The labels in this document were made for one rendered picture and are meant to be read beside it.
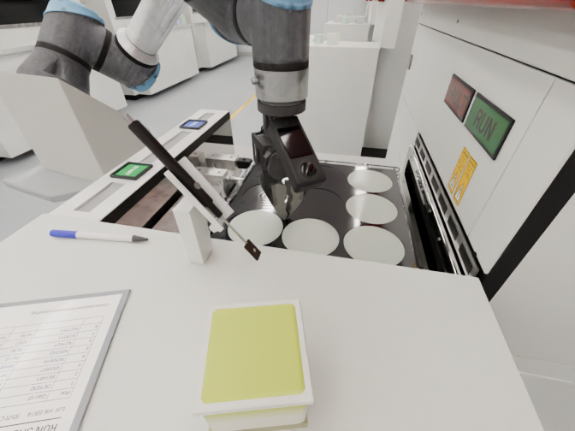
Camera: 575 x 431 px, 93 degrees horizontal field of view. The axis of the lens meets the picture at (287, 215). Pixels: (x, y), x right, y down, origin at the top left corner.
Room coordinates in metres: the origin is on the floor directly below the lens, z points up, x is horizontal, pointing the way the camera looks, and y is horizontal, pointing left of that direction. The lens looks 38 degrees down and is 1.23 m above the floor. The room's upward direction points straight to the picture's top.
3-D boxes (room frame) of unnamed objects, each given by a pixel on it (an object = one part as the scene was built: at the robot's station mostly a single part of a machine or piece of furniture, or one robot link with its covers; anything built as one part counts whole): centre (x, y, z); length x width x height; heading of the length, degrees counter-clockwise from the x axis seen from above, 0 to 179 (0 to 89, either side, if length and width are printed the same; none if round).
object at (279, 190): (0.41, 0.02, 0.95); 0.06 x 0.03 x 0.09; 24
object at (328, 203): (0.46, -0.06, 0.90); 0.34 x 0.34 x 0.01; 78
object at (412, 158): (0.43, -0.27, 0.89); 0.44 x 0.02 x 0.10; 168
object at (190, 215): (0.24, 0.10, 1.03); 0.06 x 0.04 x 0.13; 78
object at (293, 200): (0.43, 0.00, 0.95); 0.06 x 0.03 x 0.09; 24
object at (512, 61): (0.60, -0.32, 1.02); 0.81 x 0.03 x 0.40; 168
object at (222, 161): (0.65, 0.17, 0.89); 0.08 x 0.03 x 0.03; 78
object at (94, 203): (0.60, 0.28, 0.89); 0.55 x 0.09 x 0.14; 168
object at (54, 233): (0.28, 0.26, 0.97); 0.14 x 0.01 x 0.01; 85
